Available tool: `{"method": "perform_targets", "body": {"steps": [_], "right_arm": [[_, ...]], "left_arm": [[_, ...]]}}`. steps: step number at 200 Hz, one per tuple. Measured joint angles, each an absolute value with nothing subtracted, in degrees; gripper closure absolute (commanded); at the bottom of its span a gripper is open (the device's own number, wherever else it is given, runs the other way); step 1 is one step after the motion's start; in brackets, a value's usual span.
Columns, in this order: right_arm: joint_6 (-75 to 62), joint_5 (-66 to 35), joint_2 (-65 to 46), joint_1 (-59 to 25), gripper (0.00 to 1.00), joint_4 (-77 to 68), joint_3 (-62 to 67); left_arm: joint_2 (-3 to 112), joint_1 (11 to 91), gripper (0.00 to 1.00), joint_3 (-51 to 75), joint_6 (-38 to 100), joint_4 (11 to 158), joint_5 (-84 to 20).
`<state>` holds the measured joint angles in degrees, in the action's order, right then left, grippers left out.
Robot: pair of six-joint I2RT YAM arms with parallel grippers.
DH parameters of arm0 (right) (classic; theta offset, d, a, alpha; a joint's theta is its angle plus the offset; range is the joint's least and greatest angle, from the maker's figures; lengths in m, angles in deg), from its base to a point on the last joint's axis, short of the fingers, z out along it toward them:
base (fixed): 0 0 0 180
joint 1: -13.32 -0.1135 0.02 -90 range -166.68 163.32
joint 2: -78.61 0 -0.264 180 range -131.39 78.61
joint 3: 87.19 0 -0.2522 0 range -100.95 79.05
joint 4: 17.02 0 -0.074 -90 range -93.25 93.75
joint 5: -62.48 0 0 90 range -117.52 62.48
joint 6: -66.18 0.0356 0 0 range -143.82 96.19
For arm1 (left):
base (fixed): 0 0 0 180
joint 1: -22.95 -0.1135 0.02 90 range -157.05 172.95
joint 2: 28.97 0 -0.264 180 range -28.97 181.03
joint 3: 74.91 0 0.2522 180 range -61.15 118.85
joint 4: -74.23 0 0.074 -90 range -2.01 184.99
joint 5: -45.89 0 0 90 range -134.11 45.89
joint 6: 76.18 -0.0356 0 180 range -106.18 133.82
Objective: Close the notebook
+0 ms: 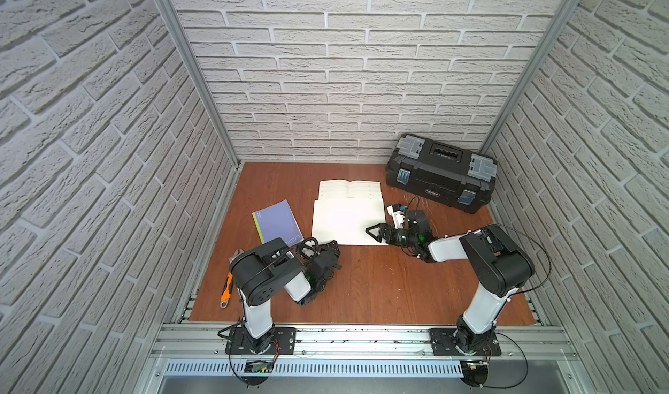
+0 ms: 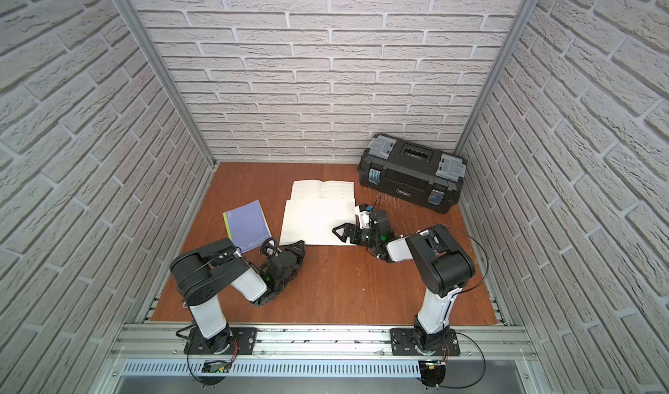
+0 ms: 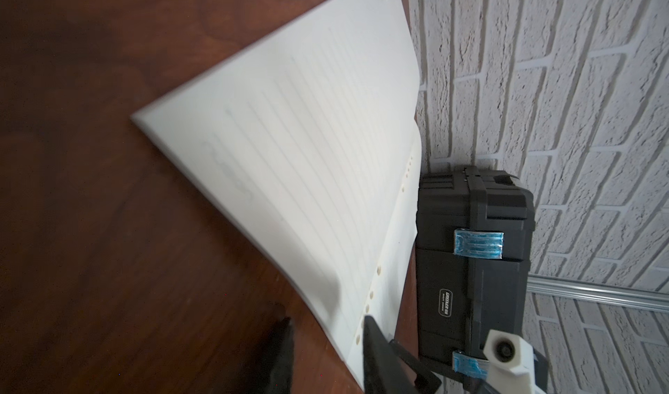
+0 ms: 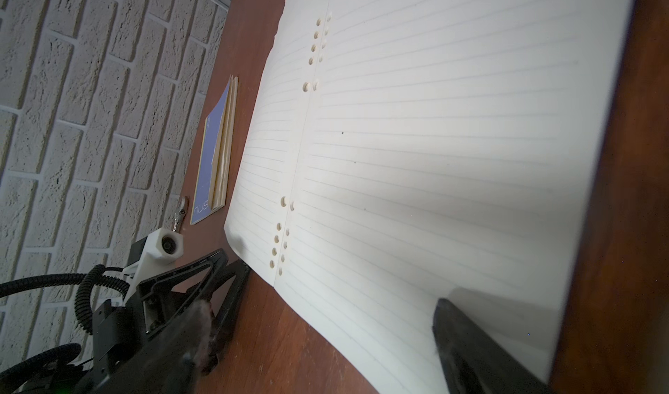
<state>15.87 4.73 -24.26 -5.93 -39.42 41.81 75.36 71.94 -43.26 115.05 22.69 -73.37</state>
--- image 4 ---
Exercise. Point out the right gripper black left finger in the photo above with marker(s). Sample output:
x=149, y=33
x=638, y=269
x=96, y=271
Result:
x=172, y=362

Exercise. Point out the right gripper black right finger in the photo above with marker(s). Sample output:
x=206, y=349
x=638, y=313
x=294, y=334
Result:
x=472, y=361

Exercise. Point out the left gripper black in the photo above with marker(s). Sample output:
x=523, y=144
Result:
x=120, y=332

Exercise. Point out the purple nusign notebook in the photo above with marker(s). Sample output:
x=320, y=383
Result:
x=215, y=154

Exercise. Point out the lined notebook green cover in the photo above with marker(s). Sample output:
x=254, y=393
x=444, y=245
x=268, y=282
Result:
x=404, y=151

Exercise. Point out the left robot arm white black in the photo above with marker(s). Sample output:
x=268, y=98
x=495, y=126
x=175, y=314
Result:
x=46, y=335

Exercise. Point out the orange adjustable wrench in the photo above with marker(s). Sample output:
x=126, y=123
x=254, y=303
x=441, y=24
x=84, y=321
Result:
x=180, y=214

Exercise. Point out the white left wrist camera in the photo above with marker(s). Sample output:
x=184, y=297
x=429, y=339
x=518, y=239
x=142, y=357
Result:
x=152, y=256

